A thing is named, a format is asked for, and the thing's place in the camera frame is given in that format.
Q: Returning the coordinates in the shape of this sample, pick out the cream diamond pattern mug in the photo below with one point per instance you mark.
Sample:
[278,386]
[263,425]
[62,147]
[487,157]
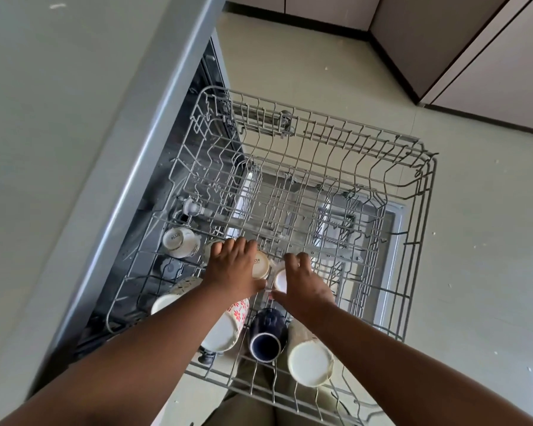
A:
[311,361]

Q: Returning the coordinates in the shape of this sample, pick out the white floral teacup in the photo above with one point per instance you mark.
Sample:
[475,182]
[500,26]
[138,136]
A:
[180,242]
[280,279]
[209,250]
[261,266]

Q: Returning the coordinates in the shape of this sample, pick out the person's khaki trousers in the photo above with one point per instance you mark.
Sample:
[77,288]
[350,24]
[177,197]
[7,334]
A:
[248,412]

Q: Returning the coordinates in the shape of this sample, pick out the person's left forearm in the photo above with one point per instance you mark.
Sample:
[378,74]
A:
[129,363]

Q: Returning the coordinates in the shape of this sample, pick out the silver dishwasher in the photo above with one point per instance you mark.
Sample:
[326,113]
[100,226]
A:
[49,128]

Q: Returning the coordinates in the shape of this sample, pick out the dark blue cup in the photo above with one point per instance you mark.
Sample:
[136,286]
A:
[268,323]

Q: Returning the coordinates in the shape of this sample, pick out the person's left hand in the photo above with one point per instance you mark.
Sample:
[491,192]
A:
[231,270]

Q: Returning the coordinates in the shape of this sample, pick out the person's right forearm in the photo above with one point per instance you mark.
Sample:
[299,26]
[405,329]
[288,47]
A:
[404,372]

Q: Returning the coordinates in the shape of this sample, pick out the beige base cabinet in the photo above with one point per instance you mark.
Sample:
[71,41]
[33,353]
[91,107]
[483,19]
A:
[448,39]

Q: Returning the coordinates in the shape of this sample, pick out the plain cream mug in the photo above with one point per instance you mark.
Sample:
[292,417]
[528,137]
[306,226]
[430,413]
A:
[166,303]

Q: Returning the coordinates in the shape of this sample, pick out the person's right hand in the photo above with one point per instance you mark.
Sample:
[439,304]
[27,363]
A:
[304,292]

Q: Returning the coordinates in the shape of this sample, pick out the red flower print mug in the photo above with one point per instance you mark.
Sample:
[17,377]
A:
[231,328]

